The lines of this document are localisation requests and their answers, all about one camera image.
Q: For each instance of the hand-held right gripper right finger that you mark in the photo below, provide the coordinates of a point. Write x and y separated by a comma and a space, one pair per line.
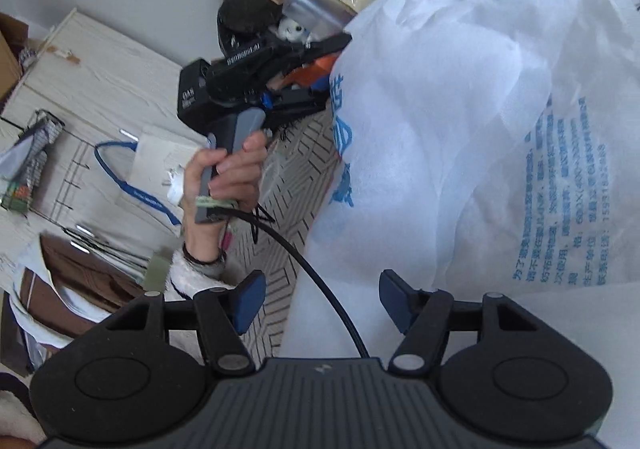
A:
395, 299

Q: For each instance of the brown and white bag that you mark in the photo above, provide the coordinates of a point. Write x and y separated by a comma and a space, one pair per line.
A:
60, 289

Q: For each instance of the brown cardboard box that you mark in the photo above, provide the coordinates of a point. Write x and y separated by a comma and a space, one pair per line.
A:
7, 59

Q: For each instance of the light wooden cabinet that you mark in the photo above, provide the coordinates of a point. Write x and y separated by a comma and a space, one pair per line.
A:
100, 74

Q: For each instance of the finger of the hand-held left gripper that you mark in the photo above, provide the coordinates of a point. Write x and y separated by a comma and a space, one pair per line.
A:
300, 101
330, 43

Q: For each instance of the plush panda toy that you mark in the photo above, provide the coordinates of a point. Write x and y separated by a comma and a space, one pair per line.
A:
291, 30

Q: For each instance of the beige flat box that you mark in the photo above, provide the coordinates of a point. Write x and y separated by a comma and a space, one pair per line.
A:
160, 154

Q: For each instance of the frosted bottle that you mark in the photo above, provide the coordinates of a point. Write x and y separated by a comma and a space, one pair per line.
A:
315, 11

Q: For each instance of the dark wrist band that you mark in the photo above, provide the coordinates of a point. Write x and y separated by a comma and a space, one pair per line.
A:
202, 261

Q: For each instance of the person's left hand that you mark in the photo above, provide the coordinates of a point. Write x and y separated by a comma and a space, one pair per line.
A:
240, 174

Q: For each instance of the orange cardboard box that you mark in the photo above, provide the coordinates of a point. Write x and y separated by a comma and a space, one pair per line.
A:
312, 74

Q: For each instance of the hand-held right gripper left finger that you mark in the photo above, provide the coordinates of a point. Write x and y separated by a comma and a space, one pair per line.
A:
247, 301

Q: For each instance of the white shopping bag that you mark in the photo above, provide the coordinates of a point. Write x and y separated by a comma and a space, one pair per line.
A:
450, 129

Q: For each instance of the person's left forearm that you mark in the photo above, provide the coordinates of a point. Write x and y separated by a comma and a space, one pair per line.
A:
192, 279

